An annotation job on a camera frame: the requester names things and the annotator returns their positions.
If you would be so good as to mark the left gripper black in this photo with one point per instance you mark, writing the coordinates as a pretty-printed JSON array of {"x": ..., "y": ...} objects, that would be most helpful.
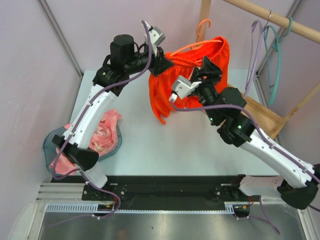
[{"x": 159, "y": 63}]

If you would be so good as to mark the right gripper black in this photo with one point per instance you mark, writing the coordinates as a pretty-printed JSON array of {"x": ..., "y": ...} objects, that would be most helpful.
[{"x": 209, "y": 69}]

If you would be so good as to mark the orange plastic hanger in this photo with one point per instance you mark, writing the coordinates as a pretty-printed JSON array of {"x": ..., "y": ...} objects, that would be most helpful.
[{"x": 199, "y": 42}]

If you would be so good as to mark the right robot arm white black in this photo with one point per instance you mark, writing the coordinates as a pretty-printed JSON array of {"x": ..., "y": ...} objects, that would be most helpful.
[{"x": 297, "y": 181}]

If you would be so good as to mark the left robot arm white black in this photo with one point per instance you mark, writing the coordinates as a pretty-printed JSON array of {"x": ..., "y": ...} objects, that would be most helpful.
[{"x": 124, "y": 60}]

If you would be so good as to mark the purple plastic hanger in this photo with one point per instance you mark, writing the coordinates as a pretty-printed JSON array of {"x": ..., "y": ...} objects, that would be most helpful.
[{"x": 253, "y": 58}]

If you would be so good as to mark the wooden clothes rack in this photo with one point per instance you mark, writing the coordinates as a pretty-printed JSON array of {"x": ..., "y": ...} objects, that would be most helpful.
[{"x": 271, "y": 122}]

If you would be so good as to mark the pink garment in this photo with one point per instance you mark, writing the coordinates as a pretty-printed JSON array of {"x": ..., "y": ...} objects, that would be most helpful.
[{"x": 106, "y": 141}]

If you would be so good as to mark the teal plastic basket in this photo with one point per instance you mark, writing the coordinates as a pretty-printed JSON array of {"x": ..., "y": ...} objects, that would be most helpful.
[{"x": 49, "y": 148}]

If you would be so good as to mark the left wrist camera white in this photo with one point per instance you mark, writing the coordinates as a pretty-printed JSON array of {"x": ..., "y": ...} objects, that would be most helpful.
[{"x": 153, "y": 37}]

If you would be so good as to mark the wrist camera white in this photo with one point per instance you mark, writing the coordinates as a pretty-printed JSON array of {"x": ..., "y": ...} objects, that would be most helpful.
[
  {"x": 182, "y": 88},
  {"x": 153, "y": 37}
]

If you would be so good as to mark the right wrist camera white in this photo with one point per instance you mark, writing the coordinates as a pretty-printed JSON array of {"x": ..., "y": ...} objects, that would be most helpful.
[{"x": 182, "y": 88}]

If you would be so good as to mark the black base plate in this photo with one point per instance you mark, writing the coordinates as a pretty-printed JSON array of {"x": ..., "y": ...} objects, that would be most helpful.
[{"x": 177, "y": 193}]

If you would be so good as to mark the white slotted cable duct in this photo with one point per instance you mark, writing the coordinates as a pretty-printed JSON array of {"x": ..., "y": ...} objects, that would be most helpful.
[{"x": 95, "y": 208}]

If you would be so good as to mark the aluminium frame rail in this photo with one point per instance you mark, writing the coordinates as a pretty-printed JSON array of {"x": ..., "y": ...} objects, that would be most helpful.
[{"x": 60, "y": 193}]

